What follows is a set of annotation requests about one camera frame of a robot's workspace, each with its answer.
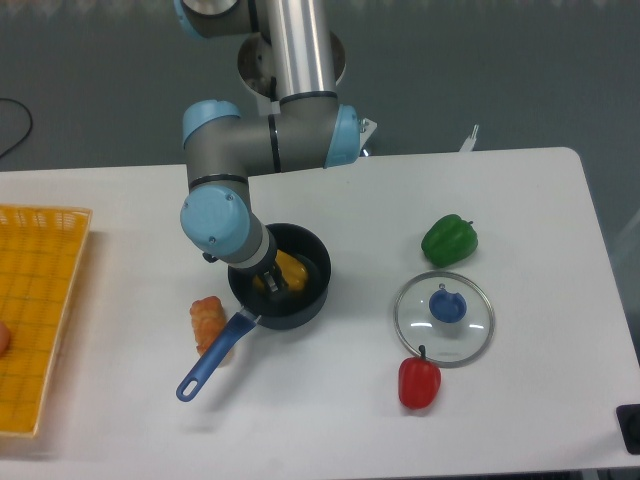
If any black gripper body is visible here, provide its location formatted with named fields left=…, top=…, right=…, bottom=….
left=203, top=245, right=277, bottom=276

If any yellow bell pepper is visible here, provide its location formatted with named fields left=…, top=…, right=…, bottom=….
left=252, top=250, right=309, bottom=295

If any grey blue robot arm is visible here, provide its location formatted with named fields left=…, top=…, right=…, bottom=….
left=174, top=1, right=360, bottom=294

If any red bell pepper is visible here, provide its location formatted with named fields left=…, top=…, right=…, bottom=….
left=398, top=344, right=442, bottom=410

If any green bell pepper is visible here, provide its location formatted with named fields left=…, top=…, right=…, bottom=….
left=421, top=214, right=478, bottom=268

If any dark blue saucepan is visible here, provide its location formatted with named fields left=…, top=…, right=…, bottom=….
left=176, top=223, right=331, bottom=402

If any orange croissant bread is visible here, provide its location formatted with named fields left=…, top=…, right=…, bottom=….
left=189, top=296, right=227, bottom=357

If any glass lid blue knob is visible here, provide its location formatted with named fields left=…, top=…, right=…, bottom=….
left=392, top=271, right=496, bottom=368

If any yellow woven basket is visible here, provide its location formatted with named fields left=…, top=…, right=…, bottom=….
left=1, top=204, right=92, bottom=438

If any orange item in basket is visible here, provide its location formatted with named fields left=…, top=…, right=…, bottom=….
left=0, top=322, right=11, bottom=355

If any black table corner device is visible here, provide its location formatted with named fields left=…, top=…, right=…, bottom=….
left=616, top=404, right=640, bottom=455

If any black cable on floor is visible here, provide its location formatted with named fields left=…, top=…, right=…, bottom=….
left=0, top=97, right=34, bottom=159

